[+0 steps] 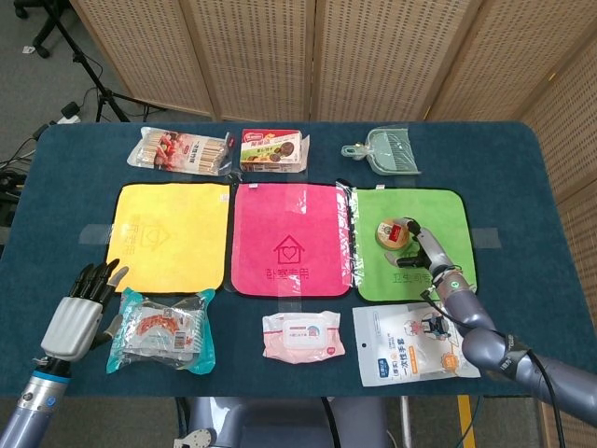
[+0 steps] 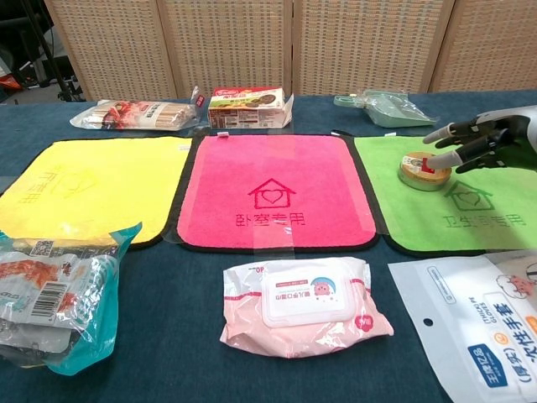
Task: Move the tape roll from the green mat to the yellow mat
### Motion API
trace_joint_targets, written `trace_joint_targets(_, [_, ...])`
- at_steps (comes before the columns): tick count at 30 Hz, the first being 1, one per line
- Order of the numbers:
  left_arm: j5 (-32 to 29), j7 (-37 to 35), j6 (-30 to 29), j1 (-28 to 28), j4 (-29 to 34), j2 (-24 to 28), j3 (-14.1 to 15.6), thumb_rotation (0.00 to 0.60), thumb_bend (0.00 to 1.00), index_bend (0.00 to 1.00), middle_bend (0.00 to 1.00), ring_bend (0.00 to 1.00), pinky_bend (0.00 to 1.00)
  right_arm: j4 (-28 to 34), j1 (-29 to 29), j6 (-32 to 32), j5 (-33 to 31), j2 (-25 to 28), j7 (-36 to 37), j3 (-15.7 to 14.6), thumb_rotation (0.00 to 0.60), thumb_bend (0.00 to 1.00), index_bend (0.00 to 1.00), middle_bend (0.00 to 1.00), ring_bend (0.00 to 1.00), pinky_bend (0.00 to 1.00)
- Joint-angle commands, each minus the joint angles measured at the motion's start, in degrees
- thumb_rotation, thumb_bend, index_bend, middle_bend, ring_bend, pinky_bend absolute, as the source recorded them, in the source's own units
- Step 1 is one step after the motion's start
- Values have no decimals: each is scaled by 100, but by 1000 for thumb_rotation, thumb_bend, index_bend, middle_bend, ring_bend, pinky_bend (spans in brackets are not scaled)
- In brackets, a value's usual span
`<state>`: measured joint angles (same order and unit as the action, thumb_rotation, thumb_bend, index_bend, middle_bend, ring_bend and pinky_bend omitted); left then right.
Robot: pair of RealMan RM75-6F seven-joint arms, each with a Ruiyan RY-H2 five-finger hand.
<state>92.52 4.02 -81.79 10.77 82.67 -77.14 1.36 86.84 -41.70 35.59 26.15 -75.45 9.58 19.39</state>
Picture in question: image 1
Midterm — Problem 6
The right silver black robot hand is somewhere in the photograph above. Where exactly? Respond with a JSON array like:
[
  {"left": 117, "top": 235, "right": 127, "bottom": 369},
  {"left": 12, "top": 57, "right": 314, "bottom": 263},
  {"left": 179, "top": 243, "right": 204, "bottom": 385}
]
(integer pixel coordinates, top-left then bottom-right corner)
[{"left": 382, "top": 216, "right": 456, "bottom": 281}]

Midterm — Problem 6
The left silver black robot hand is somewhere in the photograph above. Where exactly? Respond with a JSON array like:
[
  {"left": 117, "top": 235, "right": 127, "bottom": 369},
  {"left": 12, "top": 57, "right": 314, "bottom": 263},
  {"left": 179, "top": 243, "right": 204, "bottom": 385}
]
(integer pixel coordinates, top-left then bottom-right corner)
[{"left": 40, "top": 259, "right": 130, "bottom": 363}]

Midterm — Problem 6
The small round tin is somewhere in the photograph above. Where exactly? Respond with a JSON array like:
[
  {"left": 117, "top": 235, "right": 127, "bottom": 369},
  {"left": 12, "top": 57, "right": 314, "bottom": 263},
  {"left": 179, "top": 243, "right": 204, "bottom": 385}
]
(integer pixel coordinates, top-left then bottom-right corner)
[{"left": 375, "top": 217, "right": 411, "bottom": 250}]

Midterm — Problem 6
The green microfiber cloth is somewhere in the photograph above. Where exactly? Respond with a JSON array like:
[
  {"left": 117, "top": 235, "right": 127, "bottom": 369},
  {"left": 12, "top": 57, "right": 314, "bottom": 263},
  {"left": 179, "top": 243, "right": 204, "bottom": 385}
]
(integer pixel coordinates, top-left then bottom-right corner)
[{"left": 350, "top": 186, "right": 479, "bottom": 302}]

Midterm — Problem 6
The yellow microfiber cloth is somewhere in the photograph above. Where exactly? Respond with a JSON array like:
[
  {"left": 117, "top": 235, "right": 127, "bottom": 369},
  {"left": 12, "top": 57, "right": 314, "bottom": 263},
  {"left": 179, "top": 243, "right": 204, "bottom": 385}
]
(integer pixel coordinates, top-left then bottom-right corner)
[{"left": 102, "top": 181, "right": 231, "bottom": 296}]

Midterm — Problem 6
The pink microfiber cloth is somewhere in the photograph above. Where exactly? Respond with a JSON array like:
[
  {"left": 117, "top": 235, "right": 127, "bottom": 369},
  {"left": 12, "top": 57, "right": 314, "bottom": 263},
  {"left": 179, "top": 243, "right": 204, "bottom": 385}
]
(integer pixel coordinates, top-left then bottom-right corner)
[{"left": 229, "top": 181, "right": 352, "bottom": 299}]

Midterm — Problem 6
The red green cookie box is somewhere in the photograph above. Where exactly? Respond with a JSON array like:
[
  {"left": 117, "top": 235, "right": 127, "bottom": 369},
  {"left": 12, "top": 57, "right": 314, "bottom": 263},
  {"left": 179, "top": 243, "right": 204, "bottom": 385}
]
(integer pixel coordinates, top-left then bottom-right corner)
[{"left": 238, "top": 128, "right": 312, "bottom": 174}]

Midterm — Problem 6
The teal edged snack bag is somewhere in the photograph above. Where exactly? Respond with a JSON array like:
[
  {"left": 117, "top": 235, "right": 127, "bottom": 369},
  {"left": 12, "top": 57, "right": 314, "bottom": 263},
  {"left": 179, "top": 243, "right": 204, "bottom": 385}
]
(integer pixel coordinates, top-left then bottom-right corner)
[{"left": 105, "top": 287, "right": 217, "bottom": 375}]

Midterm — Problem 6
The crinkled clear tape strip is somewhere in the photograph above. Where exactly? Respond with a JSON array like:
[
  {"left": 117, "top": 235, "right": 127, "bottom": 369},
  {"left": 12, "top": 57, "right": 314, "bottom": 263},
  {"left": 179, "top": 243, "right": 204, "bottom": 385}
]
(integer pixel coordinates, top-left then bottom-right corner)
[{"left": 333, "top": 178, "right": 365, "bottom": 288}]

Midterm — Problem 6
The white disposable gloves bag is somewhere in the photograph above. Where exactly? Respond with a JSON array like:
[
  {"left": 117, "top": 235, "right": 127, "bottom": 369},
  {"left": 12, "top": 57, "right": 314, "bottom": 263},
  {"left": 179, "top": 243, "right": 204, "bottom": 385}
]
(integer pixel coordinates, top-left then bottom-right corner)
[{"left": 351, "top": 301, "right": 482, "bottom": 387}]

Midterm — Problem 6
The green dustpan brush set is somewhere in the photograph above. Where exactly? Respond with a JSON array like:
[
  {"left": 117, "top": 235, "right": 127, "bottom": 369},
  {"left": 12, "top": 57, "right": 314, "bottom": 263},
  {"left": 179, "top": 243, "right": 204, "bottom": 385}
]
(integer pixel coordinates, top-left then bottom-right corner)
[{"left": 340, "top": 127, "right": 423, "bottom": 176}]

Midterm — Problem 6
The pink wet wipes pack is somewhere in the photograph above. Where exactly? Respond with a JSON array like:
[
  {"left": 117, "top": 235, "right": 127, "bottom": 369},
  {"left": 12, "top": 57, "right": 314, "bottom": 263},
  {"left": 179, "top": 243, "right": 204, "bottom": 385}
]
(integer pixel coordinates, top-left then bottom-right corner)
[{"left": 260, "top": 309, "right": 347, "bottom": 366}]

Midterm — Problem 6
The teal felt table cover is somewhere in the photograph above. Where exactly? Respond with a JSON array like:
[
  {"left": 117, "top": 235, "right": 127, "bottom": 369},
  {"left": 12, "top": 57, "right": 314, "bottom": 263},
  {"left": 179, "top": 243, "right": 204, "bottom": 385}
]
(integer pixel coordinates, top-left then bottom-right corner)
[{"left": 0, "top": 120, "right": 597, "bottom": 399}]

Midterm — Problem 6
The metal table leg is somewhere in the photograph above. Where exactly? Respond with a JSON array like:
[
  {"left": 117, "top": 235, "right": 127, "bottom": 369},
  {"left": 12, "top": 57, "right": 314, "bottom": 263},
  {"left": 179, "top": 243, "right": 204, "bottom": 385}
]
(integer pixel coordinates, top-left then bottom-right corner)
[{"left": 400, "top": 396, "right": 415, "bottom": 448}]

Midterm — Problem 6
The yellow floor tape line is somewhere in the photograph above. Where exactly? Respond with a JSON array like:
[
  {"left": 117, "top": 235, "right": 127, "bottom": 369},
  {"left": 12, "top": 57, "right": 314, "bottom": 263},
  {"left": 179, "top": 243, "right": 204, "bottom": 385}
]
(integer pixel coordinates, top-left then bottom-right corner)
[{"left": 456, "top": 395, "right": 477, "bottom": 448}]

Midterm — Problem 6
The snack stick packet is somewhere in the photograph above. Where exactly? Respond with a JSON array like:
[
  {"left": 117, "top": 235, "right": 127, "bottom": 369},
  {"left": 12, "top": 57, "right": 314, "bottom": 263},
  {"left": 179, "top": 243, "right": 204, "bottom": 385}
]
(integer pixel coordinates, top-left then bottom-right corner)
[{"left": 126, "top": 125, "right": 238, "bottom": 177}]

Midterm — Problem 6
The grey robot torso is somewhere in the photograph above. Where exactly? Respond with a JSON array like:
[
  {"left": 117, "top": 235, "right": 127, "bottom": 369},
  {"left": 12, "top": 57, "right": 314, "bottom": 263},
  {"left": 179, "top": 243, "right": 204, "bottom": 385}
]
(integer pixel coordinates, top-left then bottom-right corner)
[{"left": 174, "top": 396, "right": 393, "bottom": 448}]

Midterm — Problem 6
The wooden perforated folding screen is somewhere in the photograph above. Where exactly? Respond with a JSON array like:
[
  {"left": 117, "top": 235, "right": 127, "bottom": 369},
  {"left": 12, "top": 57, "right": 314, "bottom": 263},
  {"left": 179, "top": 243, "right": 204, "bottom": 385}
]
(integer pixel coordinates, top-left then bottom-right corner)
[{"left": 69, "top": 0, "right": 597, "bottom": 448}]

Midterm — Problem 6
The black tripod stand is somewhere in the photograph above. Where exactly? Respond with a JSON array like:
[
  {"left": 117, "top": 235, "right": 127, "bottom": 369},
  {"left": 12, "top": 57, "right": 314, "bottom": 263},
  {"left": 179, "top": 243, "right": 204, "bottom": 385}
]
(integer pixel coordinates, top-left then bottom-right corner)
[{"left": 44, "top": 0, "right": 164, "bottom": 123}]

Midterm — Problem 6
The black office chair base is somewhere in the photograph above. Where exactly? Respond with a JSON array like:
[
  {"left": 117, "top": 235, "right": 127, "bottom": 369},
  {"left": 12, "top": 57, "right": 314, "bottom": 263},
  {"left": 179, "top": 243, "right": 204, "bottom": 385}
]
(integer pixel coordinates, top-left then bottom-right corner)
[{"left": 12, "top": 0, "right": 62, "bottom": 60}]

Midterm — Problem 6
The black floor cable bundle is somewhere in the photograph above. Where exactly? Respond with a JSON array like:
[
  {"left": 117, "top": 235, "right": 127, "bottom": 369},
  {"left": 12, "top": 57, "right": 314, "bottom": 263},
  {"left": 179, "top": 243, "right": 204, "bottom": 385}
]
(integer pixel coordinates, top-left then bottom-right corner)
[{"left": 0, "top": 120, "right": 52, "bottom": 225}]

